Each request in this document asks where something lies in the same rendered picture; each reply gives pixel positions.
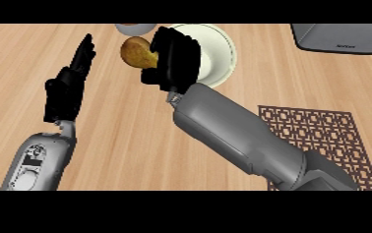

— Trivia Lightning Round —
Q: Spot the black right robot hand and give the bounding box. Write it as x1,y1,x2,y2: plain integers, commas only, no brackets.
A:
139,26,203,95

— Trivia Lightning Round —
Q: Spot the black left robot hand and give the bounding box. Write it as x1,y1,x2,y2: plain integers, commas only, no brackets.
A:
43,33,97,125

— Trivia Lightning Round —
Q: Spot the brown pear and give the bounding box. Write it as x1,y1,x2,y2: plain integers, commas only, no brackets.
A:
119,35,159,70

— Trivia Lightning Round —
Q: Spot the pale cream bowl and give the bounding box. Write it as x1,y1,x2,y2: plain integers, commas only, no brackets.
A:
168,24,237,89

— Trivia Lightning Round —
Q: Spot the brown patterned placemat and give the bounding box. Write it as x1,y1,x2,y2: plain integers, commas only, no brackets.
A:
257,104,372,192

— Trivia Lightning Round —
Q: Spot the grey appliance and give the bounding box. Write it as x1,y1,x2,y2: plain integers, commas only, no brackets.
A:
289,24,372,55

